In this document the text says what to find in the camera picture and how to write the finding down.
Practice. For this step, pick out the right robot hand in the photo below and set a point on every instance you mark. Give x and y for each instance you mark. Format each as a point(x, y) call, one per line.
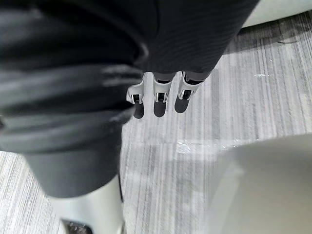
point(73, 73)

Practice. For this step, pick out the white rounded furniture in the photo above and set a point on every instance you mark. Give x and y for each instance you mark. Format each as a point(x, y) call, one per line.
point(285, 9)

